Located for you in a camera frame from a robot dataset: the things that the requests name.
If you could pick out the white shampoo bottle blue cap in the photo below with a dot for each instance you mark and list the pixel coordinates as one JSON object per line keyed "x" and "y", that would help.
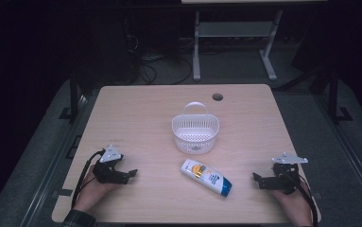
{"x": 205, "y": 177}

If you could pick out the white metal desk frame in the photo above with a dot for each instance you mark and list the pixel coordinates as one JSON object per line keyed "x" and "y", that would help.
{"x": 235, "y": 30}

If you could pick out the white plastic basket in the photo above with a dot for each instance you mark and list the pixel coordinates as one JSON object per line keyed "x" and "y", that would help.
{"x": 195, "y": 129}

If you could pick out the person's left hand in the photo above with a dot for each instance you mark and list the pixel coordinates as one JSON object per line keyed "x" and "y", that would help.
{"x": 90, "y": 195}

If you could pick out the black tape strip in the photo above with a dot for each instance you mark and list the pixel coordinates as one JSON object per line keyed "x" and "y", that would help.
{"x": 64, "y": 192}

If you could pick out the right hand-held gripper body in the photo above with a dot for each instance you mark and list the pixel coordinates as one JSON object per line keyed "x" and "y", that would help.
{"x": 285, "y": 179}

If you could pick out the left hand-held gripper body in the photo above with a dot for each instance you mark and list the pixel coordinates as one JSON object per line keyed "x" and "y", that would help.
{"x": 106, "y": 171}

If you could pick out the black metal post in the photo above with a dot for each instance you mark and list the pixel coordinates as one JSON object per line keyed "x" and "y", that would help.
{"x": 333, "y": 97}
{"x": 73, "y": 97}

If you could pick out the metal floor rail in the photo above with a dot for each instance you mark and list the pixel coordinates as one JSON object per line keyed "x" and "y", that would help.
{"x": 352, "y": 157}
{"x": 52, "y": 164}

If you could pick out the person's right hand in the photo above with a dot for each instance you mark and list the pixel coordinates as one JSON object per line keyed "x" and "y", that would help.
{"x": 292, "y": 205}

